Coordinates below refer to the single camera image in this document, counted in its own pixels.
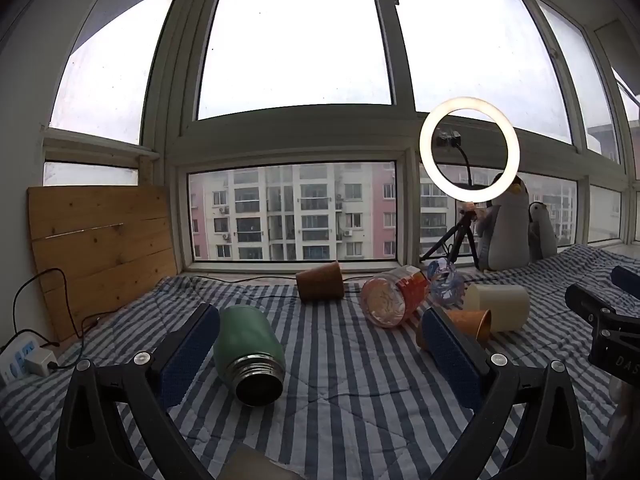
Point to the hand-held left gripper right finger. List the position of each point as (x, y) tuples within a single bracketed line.
[(452, 355)]

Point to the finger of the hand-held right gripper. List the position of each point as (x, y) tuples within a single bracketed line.
[(582, 297), (627, 280)]

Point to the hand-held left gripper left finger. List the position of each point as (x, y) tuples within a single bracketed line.
[(187, 355)]

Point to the green metal thermos cup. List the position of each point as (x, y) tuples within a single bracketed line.
[(247, 345)]

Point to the orange paper cup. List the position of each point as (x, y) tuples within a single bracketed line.
[(472, 325)]

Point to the cream plastic cup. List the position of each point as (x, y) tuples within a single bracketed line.
[(500, 307)]

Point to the clear blue plastic cup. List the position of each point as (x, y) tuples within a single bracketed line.
[(447, 282)]

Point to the brown paper cup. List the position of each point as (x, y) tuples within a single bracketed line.
[(320, 282)]

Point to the small grey penguin plush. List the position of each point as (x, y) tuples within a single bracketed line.
[(542, 232)]

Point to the orange printed glass jar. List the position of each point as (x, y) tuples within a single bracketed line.
[(392, 297)]

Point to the large grey penguin plush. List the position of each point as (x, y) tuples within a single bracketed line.
[(507, 230)]

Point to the blue striped blanket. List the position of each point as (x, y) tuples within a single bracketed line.
[(340, 360)]

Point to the black tripod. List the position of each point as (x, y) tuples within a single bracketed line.
[(462, 232)]

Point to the wooden board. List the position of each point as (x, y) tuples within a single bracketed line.
[(100, 250)]

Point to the white charger plug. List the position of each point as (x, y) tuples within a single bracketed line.
[(40, 361)]

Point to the white power strip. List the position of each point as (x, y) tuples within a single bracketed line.
[(11, 360)]

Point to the black gooseneck phone holder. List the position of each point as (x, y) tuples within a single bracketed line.
[(467, 160)]

